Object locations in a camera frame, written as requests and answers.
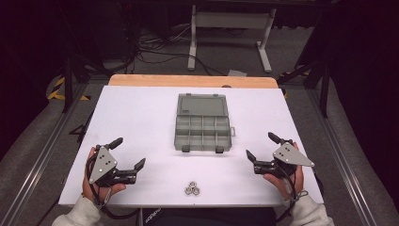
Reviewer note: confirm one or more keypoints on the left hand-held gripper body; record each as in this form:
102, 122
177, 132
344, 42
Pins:
102, 164

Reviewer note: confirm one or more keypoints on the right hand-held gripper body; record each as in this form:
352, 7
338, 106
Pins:
290, 155

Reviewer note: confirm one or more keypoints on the person's left hand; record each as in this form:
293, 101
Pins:
89, 191

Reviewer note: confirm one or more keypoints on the person's right hand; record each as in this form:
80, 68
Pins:
290, 186

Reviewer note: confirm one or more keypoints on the grey plastic compartment box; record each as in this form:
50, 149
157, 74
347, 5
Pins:
202, 125

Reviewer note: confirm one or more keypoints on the person's dark clothed lap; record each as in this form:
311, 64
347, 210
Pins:
213, 217

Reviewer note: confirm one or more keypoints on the grey paper scrap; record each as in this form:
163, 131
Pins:
237, 72

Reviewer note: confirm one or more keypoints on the black metal stand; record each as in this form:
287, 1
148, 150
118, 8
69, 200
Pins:
70, 75
316, 70

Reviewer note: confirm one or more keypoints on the yellow black floor tape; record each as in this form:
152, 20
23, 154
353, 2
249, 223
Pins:
56, 91

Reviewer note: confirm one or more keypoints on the white metal stand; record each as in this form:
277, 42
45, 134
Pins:
230, 20

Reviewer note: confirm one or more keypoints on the aluminium floor rail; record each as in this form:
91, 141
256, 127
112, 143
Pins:
342, 153
37, 157

